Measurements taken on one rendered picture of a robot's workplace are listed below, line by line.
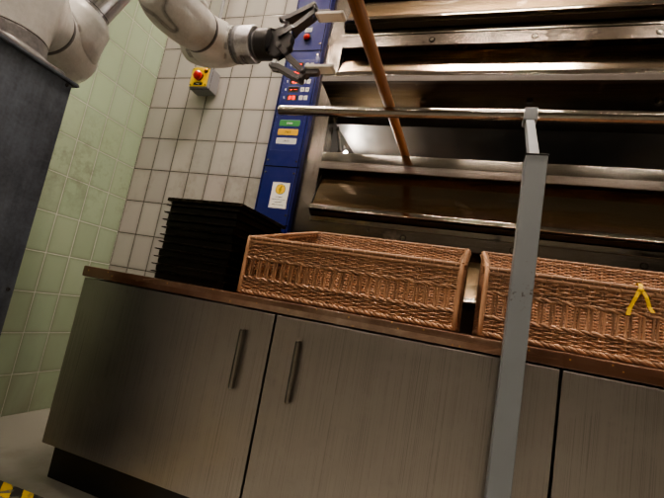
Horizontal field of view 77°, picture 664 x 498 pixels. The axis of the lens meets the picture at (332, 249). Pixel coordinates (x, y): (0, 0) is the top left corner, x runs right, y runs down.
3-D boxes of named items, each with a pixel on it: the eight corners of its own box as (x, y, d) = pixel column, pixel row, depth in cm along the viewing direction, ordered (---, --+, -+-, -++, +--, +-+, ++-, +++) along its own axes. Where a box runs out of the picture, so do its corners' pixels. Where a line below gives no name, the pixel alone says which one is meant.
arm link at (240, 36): (243, 72, 109) (263, 72, 107) (224, 50, 100) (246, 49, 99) (250, 41, 110) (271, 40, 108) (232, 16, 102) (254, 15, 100)
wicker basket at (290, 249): (301, 303, 152) (315, 230, 156) (461, 333, 134) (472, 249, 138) (231, 291, 107) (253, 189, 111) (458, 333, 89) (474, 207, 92)
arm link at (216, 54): (246, 75, 110) (217, 51, 98) (197, 75, 115) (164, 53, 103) (251, 34, 110) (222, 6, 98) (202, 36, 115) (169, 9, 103)
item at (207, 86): (197, 96, 188) (202, 75, 189) (215, 96, 184) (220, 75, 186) (187, 87, 181) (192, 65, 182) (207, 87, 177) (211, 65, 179)
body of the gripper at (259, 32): (268, 39, 108) (300, 38, 105) (261, 69, 106) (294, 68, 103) (254, 19, 101) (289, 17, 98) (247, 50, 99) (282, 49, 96)
